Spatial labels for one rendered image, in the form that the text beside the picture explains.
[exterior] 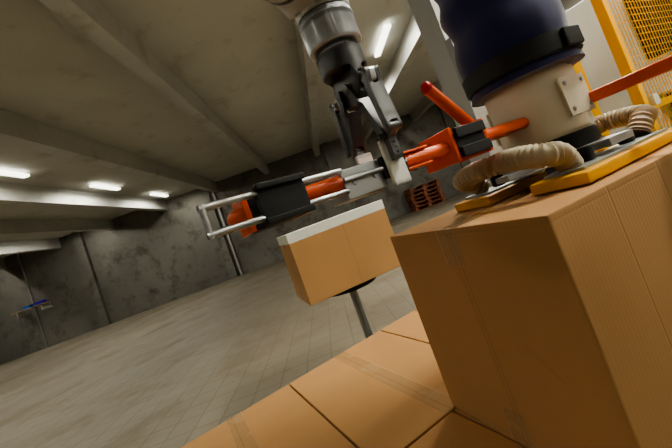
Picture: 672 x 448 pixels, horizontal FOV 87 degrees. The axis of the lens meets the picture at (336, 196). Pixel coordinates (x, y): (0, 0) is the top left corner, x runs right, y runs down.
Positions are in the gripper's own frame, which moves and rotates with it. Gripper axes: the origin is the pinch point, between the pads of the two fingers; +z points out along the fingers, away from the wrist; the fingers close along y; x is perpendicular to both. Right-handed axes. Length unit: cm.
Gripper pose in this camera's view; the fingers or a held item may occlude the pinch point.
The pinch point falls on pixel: (382, 171)
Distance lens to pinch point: 56.1
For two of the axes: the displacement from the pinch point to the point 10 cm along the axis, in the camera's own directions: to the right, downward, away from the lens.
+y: -3.8, 1.9, 9.0
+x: -8.5, 3.0, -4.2
